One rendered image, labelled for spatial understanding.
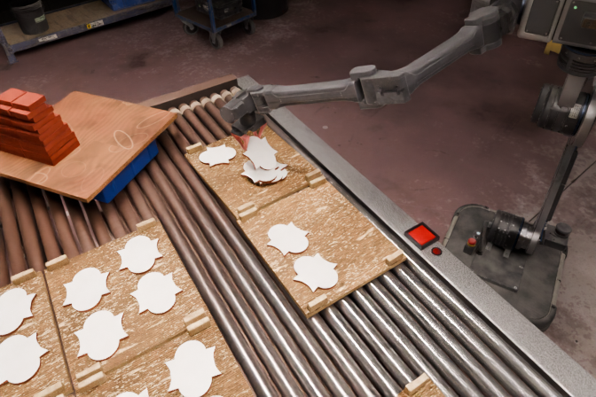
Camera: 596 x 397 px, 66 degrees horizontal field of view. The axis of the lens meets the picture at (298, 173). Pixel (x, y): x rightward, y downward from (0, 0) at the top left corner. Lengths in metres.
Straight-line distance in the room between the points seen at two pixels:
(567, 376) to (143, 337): 1.04
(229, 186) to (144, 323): 0.54
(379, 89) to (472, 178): 2.01
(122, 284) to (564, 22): 1.46
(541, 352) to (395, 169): 1.97
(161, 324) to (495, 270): 1.55
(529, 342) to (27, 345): 1.26
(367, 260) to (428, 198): 1.63
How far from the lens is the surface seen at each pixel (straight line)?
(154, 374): 1.25
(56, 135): 1.73
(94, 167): 1.67
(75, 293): 1.45
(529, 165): 3.40
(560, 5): 1.57
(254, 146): 1.61
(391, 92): 1.21
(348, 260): 1.37
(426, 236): 1.47
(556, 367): 1.35
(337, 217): 1.48
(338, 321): 1.28
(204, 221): 1.54
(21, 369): 1.38
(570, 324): 2.63
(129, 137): 1.76
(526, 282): 2.37
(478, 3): 4.84
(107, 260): 1.50
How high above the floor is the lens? 2.01
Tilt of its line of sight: 41 degrees down
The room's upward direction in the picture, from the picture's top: 2 degrees counter-clockwise
